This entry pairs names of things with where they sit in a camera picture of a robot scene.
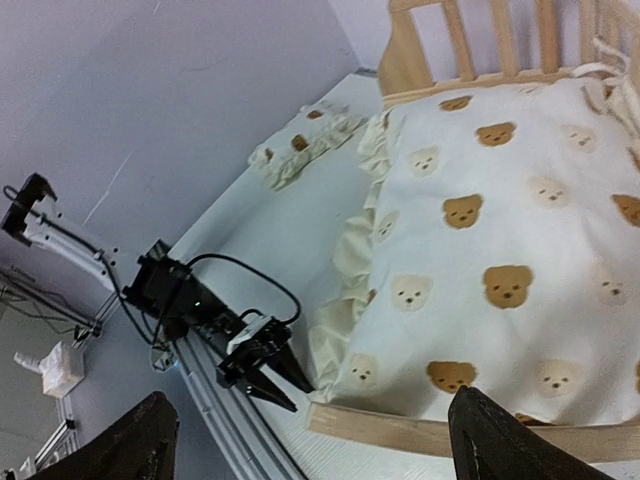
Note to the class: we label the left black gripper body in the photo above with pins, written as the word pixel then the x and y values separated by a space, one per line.
pixel 231 369

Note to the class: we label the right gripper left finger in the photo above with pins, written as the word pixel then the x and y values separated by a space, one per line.
pixel 140 445

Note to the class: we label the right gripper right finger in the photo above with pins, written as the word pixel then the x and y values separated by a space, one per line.
pixel 487 442

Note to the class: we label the bear print cushion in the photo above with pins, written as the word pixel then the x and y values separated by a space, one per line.
pixel 497 248

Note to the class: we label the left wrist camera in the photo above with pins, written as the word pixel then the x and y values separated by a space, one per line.
pixel 263 332

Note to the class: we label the wooden pet bed frame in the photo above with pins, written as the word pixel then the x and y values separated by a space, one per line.
pixel 431 49

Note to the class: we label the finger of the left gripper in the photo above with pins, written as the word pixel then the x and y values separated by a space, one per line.
pixel 259 386
pixel 285 364

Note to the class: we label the aluminium front rail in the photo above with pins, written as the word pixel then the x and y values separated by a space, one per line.
pixel 243 435

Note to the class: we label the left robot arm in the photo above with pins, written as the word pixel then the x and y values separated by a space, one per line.
pixel 164 300

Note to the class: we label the small bear print pillow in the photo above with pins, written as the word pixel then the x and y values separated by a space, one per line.
pixel 315 130

